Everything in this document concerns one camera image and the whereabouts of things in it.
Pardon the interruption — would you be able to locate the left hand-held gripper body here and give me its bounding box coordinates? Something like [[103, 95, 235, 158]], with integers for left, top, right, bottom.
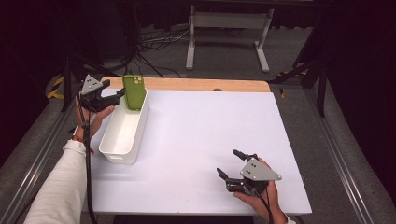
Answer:
[[78, 74, 121, 113]]

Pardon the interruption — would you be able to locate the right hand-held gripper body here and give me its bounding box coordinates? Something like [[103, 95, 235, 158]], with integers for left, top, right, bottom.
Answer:
[[225, 152, 283, 197]]

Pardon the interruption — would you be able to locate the green phone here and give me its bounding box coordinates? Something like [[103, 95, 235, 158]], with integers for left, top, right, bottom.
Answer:
[[121, 74, 148, 112]]

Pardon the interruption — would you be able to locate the white plastic bin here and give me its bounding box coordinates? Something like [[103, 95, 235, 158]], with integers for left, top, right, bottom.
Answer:
[[98, 87, 150, 165]]

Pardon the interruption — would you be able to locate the person's right hand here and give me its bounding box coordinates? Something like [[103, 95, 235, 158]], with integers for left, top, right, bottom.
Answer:
[[233, 157, 288, 224]]

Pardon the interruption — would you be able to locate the person's left hand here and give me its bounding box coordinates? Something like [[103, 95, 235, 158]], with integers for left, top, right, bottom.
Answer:
[[74, 95, 117, 145]]

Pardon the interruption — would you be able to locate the black tripod stand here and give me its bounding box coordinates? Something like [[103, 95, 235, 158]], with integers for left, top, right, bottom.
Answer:
[[59, 50, 120, 114]]

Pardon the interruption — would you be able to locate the yellow-black hazard tape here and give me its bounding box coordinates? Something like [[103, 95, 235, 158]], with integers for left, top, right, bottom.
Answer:
[[46, 76, 82, 101]]

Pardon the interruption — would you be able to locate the white board table cover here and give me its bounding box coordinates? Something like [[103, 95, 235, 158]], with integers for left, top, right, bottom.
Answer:
[[81, 87, 313, 217]]

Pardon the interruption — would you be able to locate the white metal stand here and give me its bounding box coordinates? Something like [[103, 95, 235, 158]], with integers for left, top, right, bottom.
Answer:
[[185, 4, 276, 74]]

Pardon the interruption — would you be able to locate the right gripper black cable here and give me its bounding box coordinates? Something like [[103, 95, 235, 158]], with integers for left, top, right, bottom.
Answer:
[[251, 188, 276, 224]]

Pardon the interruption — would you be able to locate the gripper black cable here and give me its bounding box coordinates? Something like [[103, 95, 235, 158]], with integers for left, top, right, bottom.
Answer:
[[251, 188, 276, 224], [76, 94, 100, 224]]

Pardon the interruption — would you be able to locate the red-brown bead bracelet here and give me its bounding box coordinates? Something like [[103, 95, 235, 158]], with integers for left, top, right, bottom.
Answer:
[[70, 133, 95, 155]]

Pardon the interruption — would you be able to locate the tangle of black floor cables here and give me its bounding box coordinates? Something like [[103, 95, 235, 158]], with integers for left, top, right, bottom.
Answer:
[[124, 26, 191, 78]]

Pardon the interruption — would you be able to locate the aluminium floor rail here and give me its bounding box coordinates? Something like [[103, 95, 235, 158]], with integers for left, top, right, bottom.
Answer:
[[303, 88, 396, 224], [0, 82, 89, 224]]

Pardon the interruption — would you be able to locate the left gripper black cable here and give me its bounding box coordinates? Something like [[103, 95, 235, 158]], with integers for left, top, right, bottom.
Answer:
[[76, 94, 100, 224]]

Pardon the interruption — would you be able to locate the black metal frame stand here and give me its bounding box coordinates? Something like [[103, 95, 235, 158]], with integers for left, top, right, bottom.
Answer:
[[268, 18, 332, 119]]

